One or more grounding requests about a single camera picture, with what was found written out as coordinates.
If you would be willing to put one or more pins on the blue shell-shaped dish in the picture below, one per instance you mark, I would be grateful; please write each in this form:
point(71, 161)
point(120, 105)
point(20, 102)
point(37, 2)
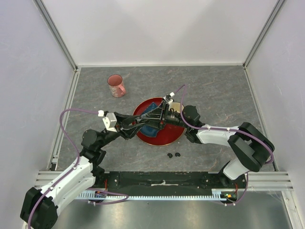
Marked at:
point(147, 130)

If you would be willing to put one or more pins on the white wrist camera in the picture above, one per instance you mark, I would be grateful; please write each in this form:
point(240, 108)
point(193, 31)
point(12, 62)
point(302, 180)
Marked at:
point(169, 98)
point(110, 121)

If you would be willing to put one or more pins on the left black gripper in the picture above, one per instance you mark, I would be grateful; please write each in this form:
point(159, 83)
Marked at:
point(127, 131)

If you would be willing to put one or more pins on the pink floral mug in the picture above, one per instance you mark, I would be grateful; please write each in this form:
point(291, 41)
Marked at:
point(116, 85)

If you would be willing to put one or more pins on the slotted grey cable duct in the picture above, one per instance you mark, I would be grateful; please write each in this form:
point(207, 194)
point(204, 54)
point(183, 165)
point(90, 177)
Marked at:
point(92, 195)

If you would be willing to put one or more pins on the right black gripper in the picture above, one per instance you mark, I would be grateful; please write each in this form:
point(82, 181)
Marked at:
point(155, 113)

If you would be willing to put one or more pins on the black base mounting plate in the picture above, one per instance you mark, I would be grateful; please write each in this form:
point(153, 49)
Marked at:
point(162, 183)

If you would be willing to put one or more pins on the beige ceramic cup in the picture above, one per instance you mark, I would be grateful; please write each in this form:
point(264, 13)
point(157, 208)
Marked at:
point(176, 106)

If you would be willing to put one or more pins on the right aluminium frame post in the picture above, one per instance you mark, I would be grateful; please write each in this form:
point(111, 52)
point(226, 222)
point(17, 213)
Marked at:
point(264, 31)

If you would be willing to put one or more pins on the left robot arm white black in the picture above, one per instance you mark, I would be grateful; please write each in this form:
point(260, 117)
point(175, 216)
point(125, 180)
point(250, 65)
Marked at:
point(41, 207)

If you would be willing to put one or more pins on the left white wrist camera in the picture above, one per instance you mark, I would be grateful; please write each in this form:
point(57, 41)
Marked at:
point(110, 121)

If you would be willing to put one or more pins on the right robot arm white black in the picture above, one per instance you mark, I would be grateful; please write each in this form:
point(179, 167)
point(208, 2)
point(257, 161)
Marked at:
point(251, 147)

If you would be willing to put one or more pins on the red round tray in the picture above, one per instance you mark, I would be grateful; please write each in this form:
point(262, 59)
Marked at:
point(163, 137)

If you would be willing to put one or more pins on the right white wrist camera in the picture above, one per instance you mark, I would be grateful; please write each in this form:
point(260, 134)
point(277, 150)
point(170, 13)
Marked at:
point(169, 98)

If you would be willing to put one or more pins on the left aluminium frame post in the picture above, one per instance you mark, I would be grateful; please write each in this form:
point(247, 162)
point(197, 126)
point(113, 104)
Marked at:
point(55, 32)

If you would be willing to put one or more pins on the aluminium frame post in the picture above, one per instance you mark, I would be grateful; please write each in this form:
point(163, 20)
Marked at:
point(55, 32)
point(264, 31)

